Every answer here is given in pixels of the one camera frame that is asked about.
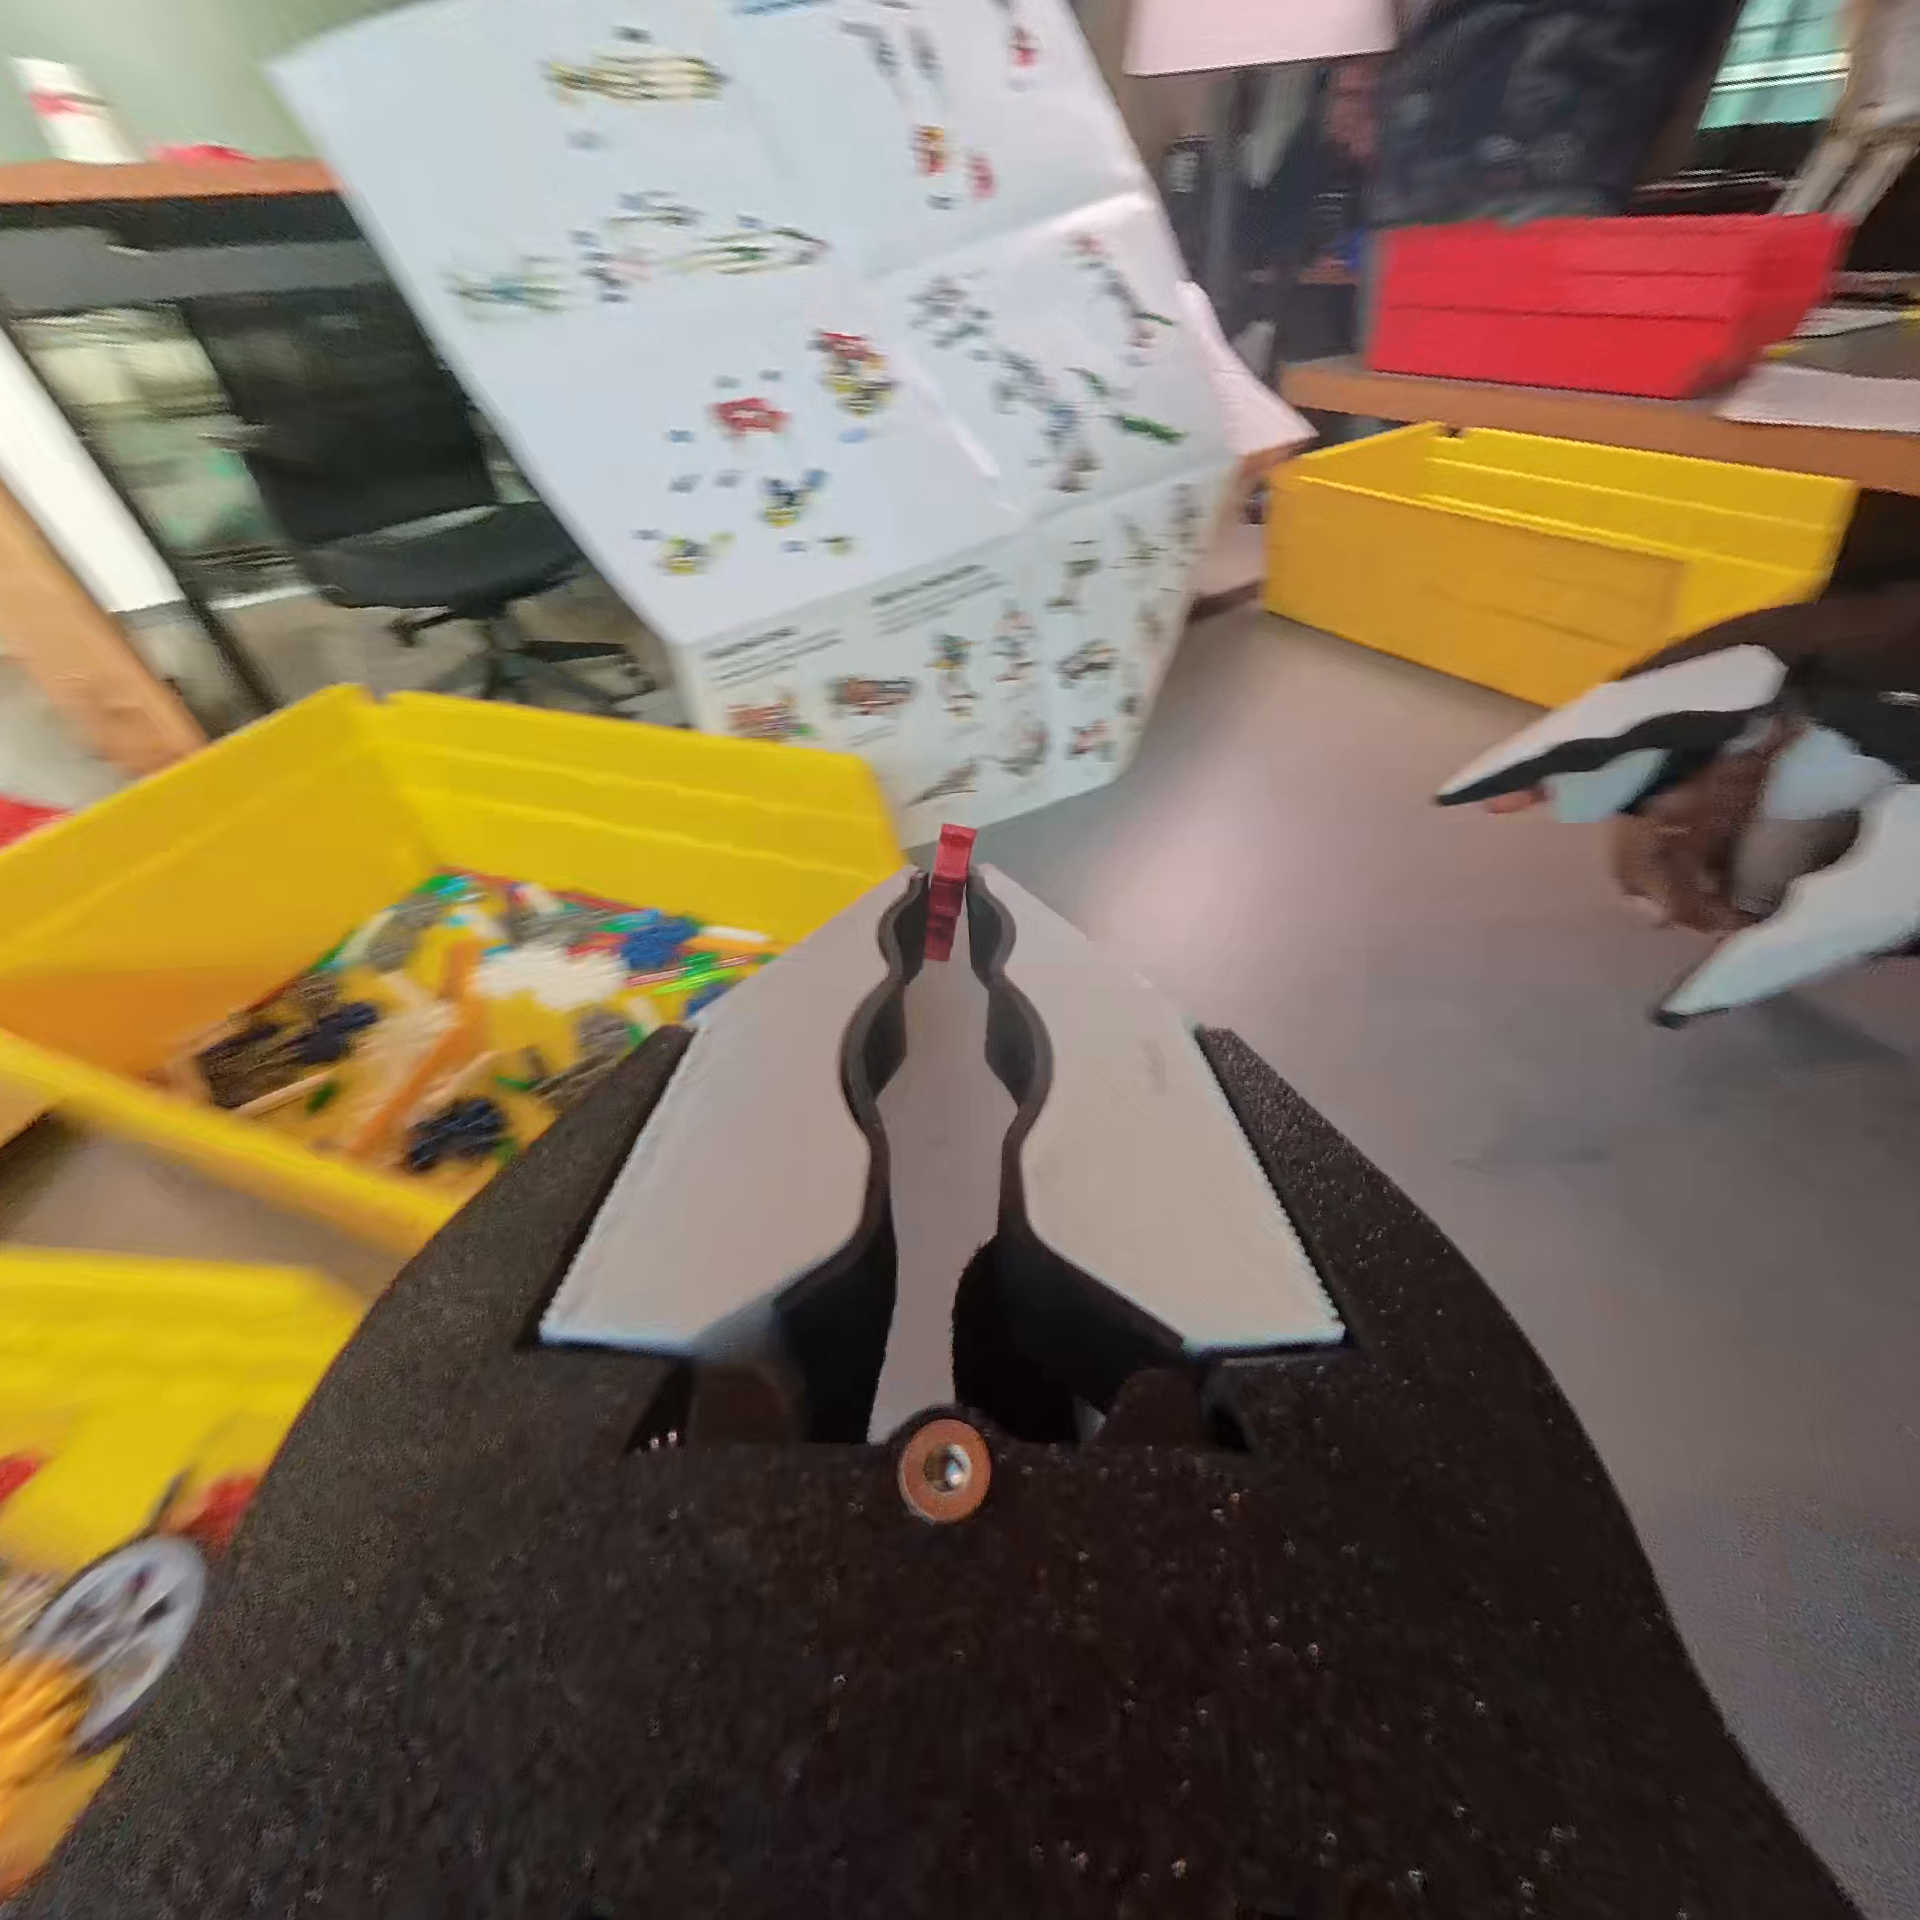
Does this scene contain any red plastic bin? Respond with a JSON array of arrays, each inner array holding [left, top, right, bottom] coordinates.
[[1363, 210, 1857, 403]]

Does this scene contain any yellow plastic bin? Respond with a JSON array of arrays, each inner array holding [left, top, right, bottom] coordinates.
[[0, 1247, 374, 1863], [0, 682, 913, 1259], [1265, 422, 1862, 710]]

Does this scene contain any pile of toy pieces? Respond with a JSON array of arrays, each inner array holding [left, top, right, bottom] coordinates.
[[177, 873, 783, 1174]]

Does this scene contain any white panel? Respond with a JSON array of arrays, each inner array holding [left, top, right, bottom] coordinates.
[[1123, 0, 1402, 81]]

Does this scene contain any white box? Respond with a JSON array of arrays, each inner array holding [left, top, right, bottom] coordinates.
[[6, 57, 145, 166]]

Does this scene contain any grey toy wheel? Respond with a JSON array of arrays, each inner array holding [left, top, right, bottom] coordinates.
[[28, 1533, 209, 1754]]

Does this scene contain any person's right hand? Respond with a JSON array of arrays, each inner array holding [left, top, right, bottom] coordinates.
[[1607, 727, 1807, 935]]

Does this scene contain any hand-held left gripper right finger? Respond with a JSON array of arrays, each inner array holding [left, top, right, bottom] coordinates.
[[950, 867, 1343, 1444]]

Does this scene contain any grey desk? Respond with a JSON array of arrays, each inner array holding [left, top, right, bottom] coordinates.
[[0, 609, 1920, 1876]]

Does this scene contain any black office chair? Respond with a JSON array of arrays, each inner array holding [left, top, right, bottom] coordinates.
[[181, 286, 663, 713]]

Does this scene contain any red toy connector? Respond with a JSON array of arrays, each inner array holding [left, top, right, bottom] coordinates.
[[922, 825, 981, 962]]

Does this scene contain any glass cabinet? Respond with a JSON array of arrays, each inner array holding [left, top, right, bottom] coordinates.
[[0, 158, 361, 735]]

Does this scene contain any toy instruction sheet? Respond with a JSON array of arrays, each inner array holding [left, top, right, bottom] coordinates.
[[267, 0, 1326, 829]]

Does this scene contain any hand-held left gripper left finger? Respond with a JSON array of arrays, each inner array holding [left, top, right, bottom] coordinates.
[[539, 870, 927, 1444]]

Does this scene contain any white paper sheet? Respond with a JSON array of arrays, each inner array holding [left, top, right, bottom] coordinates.
[[1709, 357, 1920, 441]]

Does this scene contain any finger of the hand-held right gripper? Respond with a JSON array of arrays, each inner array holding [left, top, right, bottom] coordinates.
[[1653, 780, 1920, 1034], [1431, 642, 1797, 819]]

